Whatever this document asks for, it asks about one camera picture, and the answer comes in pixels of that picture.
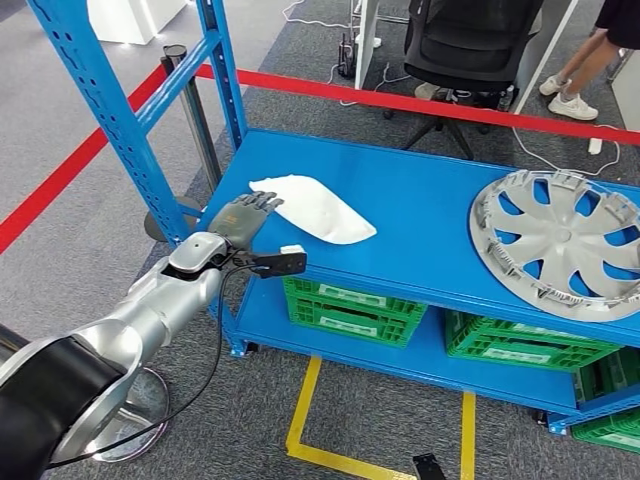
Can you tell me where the black office chair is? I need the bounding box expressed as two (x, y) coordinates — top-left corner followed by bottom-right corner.
(382, 0), (546, 162)

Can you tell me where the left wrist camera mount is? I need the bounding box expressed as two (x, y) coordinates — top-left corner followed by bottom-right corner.
(235, 245), (309, 281)

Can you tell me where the green plastic crate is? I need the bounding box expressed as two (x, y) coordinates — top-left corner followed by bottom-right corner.
(282, 276), (429, 350)
(445, 309), (621, 372)
(570, 347), (640, 455)

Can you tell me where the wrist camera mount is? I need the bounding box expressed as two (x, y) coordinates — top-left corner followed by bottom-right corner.
(412, 453), (447, 480)
(235, 245), (309, 281)

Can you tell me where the black floor device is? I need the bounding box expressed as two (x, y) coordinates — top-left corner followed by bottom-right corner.
(337, 33), (357, 81)

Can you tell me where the white plastic part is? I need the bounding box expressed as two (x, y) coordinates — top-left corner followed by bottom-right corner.
(248, 174), (378, 246)

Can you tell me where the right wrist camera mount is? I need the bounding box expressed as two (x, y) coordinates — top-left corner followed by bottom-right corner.
(412, 453), (447, 480)

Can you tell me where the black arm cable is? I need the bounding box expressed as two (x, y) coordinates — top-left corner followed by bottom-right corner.
(47, 264), (251, 468)

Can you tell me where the white cable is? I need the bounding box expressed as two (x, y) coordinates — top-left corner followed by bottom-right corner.
(510, 124), (622, 179)
(327, 62), (414, 107)
(281, 0), (353, 31)

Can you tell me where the black pole with round base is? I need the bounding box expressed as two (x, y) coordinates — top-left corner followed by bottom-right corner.
(143, 196), (204, 244)

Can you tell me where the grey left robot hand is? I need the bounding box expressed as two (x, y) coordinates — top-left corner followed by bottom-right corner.
(207, 190), (285, 252)

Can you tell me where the blue metal shelf rack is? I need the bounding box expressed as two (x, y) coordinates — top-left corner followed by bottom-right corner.
(27, 0), (640, 437)

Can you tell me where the silver wheel hubcap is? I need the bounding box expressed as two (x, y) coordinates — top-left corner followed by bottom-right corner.
(468, 168), (640, 325)

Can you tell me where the red barrier belt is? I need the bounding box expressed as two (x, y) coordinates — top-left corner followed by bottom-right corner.
(0, 64), (168, 256)
(195, 62), (640, 148)

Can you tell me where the white furniture panel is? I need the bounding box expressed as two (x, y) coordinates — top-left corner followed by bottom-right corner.
(611, 49), (640, 132)

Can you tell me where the white plinth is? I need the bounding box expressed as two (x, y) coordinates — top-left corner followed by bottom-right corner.
(85, 0), (189, 46)

